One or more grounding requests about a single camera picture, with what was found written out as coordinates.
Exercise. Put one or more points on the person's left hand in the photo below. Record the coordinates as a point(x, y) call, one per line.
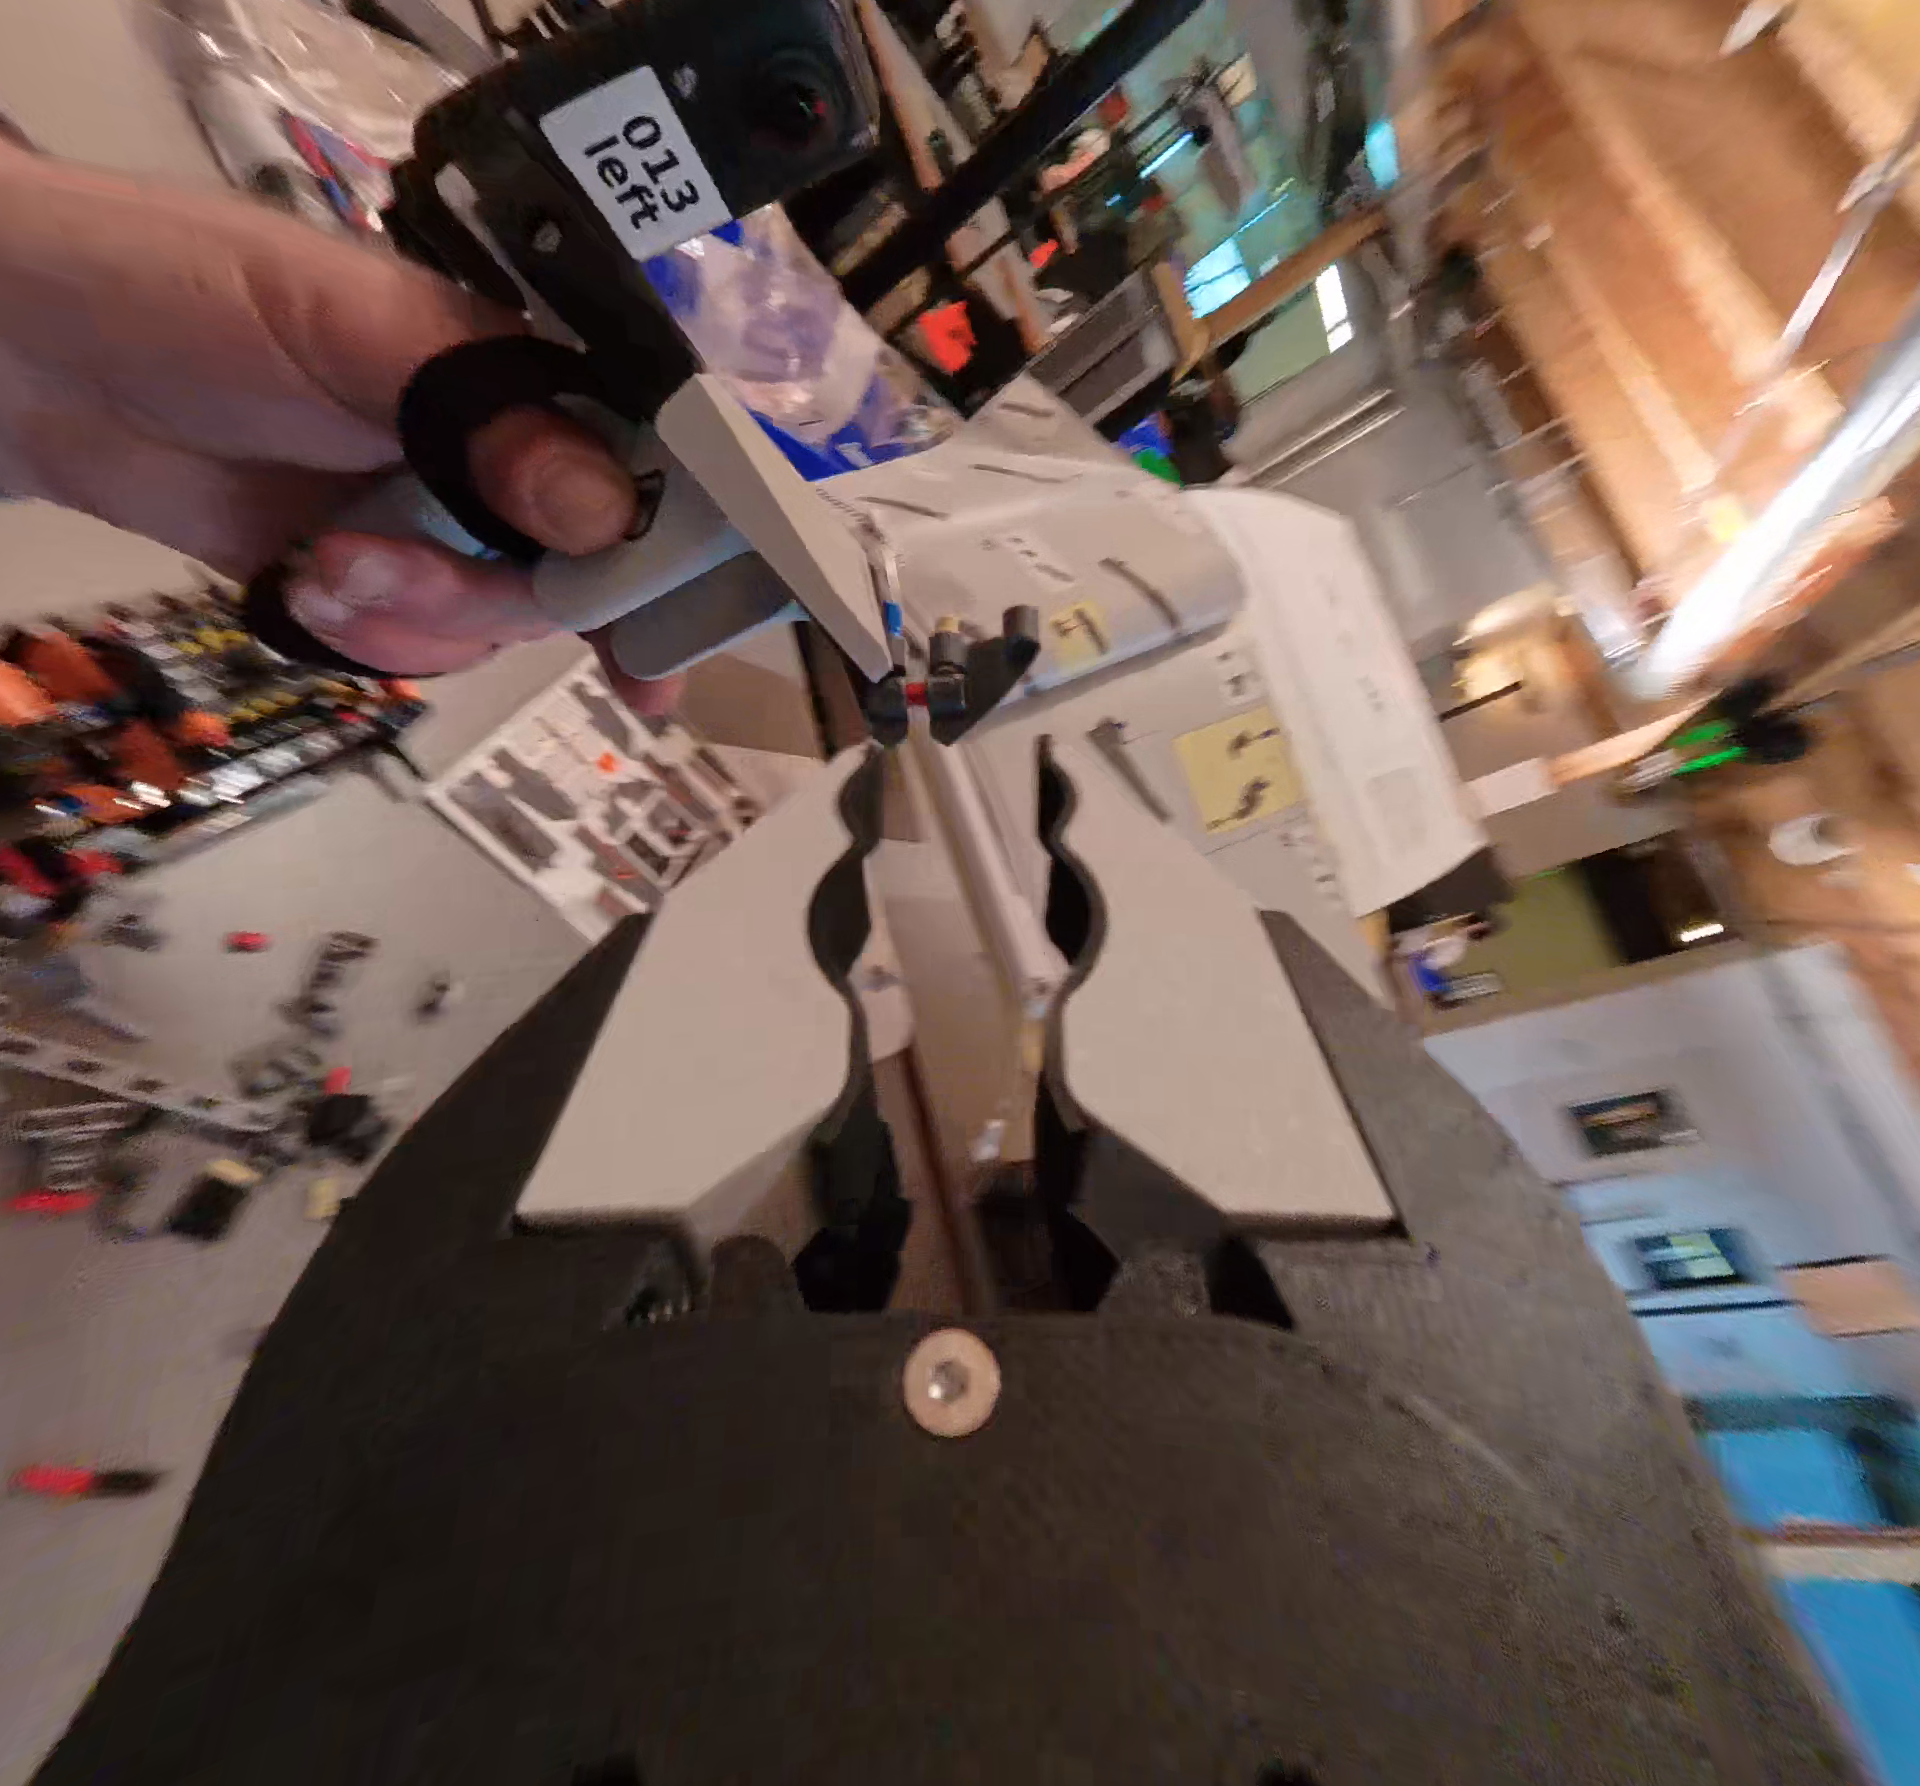
point(197, 361)

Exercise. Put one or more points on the black metal pole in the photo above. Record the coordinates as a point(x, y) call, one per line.
point(1110, 46)

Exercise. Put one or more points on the lego sticker sheet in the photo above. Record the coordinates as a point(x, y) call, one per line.
point(571, 795)

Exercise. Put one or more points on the clear plastic bags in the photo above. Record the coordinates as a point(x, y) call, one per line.
point(780, 317)

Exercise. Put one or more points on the lego instruction booklet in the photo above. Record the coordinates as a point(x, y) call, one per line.
point(1200, 705)

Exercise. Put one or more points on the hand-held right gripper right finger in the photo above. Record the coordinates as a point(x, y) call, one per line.
point(1217, 1068)

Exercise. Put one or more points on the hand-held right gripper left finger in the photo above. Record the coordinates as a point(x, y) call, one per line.
point(693, 1068)

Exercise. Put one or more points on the pile of lego pieces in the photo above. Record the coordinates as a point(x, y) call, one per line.
point(340, 1119)

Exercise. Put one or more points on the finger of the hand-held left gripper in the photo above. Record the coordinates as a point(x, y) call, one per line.
point(766, 512)

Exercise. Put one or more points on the white book stand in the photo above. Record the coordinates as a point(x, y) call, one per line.
point(962, 856)

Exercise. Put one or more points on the small black lego assembly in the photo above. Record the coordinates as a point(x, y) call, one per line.
point(962, 682)

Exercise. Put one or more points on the partly built lego car chassis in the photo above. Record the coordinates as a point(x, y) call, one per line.
point(150, 734)

